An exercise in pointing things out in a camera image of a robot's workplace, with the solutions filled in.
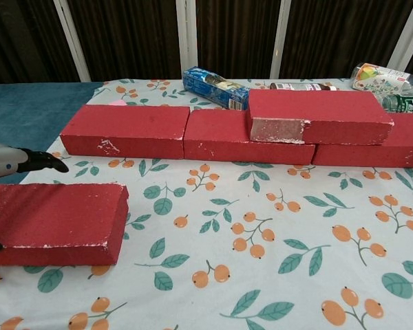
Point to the dark can lying down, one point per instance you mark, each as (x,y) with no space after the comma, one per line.
(289,86)

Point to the red foam brick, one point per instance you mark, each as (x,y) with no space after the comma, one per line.
(55,220)
(124,130)
(365,154)
(217,137)

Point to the red brick with scraped end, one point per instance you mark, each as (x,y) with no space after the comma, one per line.
(347,113)

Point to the clear bottle fruit label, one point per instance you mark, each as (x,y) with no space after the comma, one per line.
(375,79)

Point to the blue cookie package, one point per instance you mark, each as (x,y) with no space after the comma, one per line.
(206,87)

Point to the teal felt table cover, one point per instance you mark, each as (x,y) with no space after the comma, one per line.
(20,120)

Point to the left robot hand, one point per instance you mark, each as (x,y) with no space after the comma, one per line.
(3,161)

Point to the clear bottle green label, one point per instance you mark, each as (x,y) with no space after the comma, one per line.
(402,103)

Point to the white partition frame post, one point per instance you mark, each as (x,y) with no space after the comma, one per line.
(186,34)
(278,41)
(74,41)
(404,34)

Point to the floral tablecloth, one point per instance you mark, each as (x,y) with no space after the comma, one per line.
(227,240)

